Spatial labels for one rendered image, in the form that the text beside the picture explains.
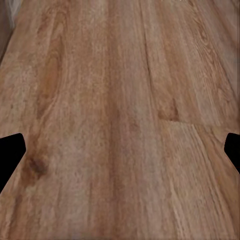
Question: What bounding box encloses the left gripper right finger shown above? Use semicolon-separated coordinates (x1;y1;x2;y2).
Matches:
224;133;240;173

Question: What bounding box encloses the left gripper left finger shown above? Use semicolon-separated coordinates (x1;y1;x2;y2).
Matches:
0;133;26;193

